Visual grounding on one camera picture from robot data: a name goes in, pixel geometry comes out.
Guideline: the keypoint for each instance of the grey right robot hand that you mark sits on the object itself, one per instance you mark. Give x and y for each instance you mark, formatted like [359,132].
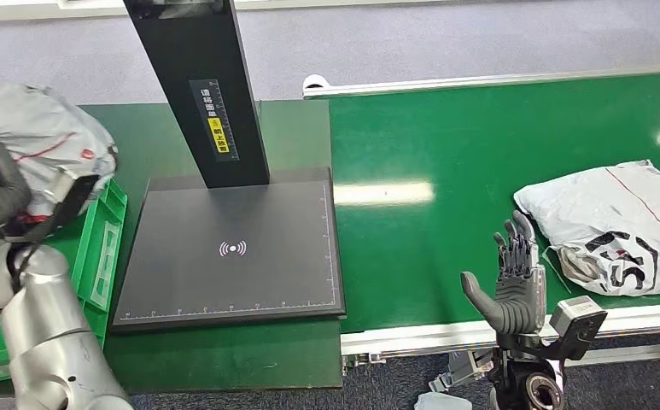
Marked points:
[516,300]

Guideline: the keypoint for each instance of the grey package with red print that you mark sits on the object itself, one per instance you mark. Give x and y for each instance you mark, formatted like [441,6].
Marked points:
[41,136]

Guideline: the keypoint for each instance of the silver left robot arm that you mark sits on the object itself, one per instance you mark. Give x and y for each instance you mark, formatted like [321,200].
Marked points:
[41,317]

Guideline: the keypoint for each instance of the grey package with black print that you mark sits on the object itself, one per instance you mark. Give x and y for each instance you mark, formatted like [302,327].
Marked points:
[590,209]

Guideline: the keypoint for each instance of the green conveyor belt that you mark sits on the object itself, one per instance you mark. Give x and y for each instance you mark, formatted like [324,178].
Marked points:
[448,141]

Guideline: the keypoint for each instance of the green plastic crate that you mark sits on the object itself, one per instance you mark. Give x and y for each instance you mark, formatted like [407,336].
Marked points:
[113,198]

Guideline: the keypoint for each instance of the pale grey plastic bag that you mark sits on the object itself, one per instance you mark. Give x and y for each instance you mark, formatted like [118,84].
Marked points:
[440,403]

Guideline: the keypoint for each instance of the clear crate label pocket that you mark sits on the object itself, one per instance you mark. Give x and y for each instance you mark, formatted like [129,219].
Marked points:
[106,266]

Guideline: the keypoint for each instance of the black yellow column sticker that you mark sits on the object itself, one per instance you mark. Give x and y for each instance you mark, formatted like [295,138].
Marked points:
[213,113]

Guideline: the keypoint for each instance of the black scanner column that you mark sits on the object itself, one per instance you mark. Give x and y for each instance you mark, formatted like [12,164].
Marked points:
[194,45]

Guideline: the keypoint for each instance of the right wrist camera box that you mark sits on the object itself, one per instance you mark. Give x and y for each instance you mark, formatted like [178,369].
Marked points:
[578,311]

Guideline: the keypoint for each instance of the grey metal conveyor bracket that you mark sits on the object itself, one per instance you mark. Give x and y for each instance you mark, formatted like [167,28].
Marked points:
[459,368]

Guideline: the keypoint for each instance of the aluminium conveyor side rail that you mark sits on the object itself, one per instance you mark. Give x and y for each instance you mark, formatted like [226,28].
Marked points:
[409,339]
[476,82]

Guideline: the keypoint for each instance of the black scanner base plate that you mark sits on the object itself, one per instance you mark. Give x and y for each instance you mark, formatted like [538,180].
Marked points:
[284,237]

